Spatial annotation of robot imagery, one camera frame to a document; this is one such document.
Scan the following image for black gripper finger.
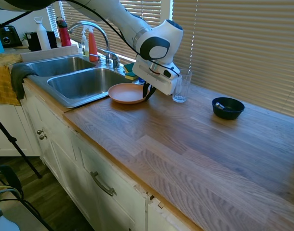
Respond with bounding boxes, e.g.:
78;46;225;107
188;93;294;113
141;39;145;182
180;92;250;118
142;82;151;99
145;86;158;101

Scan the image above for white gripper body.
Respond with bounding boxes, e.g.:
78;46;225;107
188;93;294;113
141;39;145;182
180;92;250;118
132;57;182;96

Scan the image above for stainless steel double sink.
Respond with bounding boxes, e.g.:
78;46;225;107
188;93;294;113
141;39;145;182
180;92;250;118
23;55;138;109

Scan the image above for orange plastic plate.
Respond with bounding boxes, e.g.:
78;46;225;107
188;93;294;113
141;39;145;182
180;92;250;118
107;82;153;105

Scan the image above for clear drinking glass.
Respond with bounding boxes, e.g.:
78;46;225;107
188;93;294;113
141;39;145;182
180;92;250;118
172;69;193;103

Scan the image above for beige slatted window blind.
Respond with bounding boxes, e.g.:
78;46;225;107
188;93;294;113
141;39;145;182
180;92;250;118
59;0;162;62

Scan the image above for orange spray bottle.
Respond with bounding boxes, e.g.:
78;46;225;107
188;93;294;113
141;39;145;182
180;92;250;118
83;25;99;62

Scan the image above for yellow liquid soap bottle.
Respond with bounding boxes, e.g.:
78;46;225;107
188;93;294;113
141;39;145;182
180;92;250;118
80;32;90;57

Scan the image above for dark blue bowl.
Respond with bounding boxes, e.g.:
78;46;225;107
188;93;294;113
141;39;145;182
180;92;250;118
211;96;245;121

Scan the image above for chrome curved faucet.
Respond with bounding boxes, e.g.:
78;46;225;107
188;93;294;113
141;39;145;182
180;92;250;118
67;21;110;66

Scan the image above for wide beige window blind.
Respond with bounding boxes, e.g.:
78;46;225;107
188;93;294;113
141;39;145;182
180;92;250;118
172;0;294;120

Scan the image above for red water bottle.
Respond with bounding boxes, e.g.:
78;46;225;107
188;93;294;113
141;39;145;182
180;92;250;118
55;16;72;47

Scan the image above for white wooden board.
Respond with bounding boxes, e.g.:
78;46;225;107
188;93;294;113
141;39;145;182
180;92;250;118
19;45;83;63

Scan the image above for white kitchen cabinets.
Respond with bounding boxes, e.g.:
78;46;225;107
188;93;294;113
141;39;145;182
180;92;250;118
0;79;203;231

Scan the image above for white water bottle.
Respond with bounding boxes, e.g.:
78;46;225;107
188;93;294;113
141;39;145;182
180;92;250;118
33;16;52;51

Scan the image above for beige corner window blind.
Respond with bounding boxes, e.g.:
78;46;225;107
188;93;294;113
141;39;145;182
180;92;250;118
46;1;61;39

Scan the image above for grey dish cloth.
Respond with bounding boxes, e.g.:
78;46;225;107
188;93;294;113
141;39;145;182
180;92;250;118
10;63;40;101

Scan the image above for yellow patterned towel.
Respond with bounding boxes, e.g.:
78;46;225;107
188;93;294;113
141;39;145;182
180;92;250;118
0;53;23;107

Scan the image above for black toaster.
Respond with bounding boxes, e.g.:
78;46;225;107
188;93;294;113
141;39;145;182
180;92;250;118
0;25;24;49

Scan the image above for chrome faucet handle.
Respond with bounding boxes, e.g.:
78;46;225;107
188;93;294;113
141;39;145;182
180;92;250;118
102;49;121;69

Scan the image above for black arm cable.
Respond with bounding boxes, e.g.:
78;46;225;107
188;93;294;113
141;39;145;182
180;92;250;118
0;0;182;78

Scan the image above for metal bar cabinet handle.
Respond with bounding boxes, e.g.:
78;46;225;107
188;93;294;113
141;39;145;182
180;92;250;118
90;171;117;197

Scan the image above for black camera tripod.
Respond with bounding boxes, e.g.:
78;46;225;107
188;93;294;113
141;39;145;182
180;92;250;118
0;111;43;180

